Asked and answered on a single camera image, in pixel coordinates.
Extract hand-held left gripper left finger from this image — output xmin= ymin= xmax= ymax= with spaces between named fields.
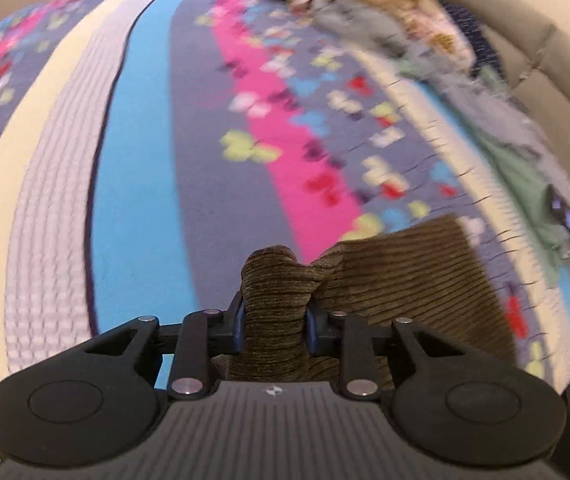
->
xmin=83 ymin=292 xmax=246 ymax=401

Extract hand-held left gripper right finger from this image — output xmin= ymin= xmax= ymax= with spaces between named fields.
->
xmin=303 ymin=305 xmax=462 ymax=401

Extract brown corduroy pants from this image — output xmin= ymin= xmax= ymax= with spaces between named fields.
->
xmin=212 ymin=215 xmax=522 ymax=394

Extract floral fleece blanket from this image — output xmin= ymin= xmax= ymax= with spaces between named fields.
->
xmin=0 ymin=0 xmax=570 ymax=476

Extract green cloth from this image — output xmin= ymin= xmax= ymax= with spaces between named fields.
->
xmin=474 ymin=70 xmax=570 ymax=262

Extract grey cloth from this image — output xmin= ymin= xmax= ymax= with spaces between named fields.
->
xmin=310 ymin=0 xmax=570 ymax=241

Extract beige padded headboard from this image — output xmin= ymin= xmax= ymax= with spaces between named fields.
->
xmin=434 ymin=0 xmax=570 ymax=147

